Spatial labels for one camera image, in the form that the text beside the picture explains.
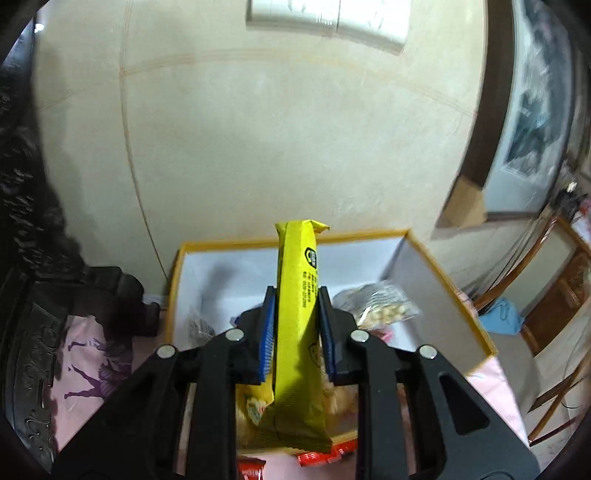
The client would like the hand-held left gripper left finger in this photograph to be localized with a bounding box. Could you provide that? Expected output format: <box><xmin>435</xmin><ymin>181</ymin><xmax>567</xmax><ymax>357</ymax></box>
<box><xmin>51</xmin><ymin>286</ymin><xmax>277</xmax><ymax>480</ymax></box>

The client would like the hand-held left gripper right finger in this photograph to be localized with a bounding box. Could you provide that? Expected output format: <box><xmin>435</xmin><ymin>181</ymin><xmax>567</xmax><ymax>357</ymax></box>
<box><xmin>318</xmin><ymin>286</ymin><xmax>541</xmax><ymax>480</ymax></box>

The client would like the yellow snack bar packet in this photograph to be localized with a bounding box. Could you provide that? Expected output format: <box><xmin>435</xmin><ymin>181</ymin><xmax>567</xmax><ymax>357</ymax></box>
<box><xmin>272</xmin><ymin>220</ymin><xmax>333</xmax><ymax>453</ymax></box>

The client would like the yellow cardboard box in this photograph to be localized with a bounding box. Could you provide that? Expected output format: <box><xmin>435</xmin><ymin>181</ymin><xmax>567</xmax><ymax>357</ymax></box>
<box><xmin>167</xmin><ymin>228</ymin><xmax>498</xmax><ymax>453</ymax></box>

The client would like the clear packet of white balls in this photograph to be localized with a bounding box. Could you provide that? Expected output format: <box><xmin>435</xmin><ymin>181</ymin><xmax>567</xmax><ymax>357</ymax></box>
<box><xmin>332</xmin><ymin>281</ymin><xmax>423</xmax><ymax>330</ymax></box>

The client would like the gold green snack packet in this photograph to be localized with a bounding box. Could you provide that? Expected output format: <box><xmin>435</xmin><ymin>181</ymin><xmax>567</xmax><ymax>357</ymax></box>
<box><xmin>238</xmin><ymin>388</ymin><xmax>274</xmax><ymax>444</ymax></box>

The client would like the blue cloth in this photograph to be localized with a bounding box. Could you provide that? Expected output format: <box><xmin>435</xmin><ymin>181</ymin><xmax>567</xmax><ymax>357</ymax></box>
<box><xmin>480</xmin><ymin>299</ymin><xmax>525</xmax><ymax>335</ymax></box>

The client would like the pink deer print sheet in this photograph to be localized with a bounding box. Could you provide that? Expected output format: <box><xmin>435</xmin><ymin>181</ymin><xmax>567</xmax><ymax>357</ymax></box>
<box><xmin>51</xmin><ymin>314</ymin><xmax>529</xmax><ymax>480</ymax></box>

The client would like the cardboard corner protector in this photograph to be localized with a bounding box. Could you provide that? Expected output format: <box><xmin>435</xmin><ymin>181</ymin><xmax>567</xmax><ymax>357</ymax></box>
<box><xmin>436</xmin><ymin>178</ymin><xmax>488</xmax><ymax>229</ymax></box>

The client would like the wooden chair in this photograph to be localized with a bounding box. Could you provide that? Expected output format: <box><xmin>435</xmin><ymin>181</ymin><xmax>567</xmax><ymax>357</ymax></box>
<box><xmin>475</xmin><ymin>217</ymin><xmax>591</xmax><ymax>444</ymax></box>

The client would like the dark carved wooden bench back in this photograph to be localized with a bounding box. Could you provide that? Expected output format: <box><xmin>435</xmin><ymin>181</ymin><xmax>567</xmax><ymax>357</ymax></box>
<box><xmin>0</xmin><ymin>9</ymin><xmax>160</xmax><ymax>472</ymax></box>

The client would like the framed lotus painting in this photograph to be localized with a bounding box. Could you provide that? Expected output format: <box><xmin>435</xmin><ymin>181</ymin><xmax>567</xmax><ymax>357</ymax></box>
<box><xmin>485</xmin><ymin>0</ymin><xmax>583</xmax><ymax>222</ymax></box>

